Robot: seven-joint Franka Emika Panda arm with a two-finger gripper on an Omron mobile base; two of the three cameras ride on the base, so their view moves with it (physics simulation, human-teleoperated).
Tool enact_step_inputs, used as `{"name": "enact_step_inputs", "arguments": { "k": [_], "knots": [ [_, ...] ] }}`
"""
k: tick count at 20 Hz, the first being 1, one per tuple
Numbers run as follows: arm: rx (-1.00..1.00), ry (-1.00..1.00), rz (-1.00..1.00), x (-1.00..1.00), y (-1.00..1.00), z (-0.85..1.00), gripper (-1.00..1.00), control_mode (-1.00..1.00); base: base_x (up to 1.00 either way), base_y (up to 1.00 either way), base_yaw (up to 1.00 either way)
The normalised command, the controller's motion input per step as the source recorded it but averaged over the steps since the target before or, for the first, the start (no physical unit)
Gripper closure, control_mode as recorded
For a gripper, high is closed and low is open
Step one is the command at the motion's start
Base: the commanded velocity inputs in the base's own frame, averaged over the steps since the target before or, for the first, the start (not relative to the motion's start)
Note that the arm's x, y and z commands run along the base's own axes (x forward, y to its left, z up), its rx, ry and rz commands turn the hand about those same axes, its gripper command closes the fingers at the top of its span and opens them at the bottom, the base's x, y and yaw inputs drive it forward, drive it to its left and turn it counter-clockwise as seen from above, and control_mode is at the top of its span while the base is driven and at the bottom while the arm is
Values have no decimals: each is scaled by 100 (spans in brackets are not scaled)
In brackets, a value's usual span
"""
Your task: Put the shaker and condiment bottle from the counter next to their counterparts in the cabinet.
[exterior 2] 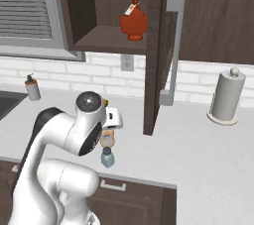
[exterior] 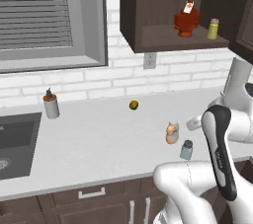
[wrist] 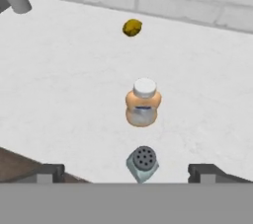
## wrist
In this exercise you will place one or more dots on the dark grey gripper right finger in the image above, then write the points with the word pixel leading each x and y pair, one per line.
pixel 204 173

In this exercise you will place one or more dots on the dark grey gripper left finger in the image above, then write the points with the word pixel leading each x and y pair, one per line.
pixel 49 173

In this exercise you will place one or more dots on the glass shaker grey perforated lid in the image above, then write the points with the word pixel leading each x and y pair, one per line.
pixel 143 163

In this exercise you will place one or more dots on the peach condiment bottle white cap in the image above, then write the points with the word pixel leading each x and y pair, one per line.
pixel 143 106

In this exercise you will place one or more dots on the yellow lemon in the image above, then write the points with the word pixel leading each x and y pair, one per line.
pixel 132 27

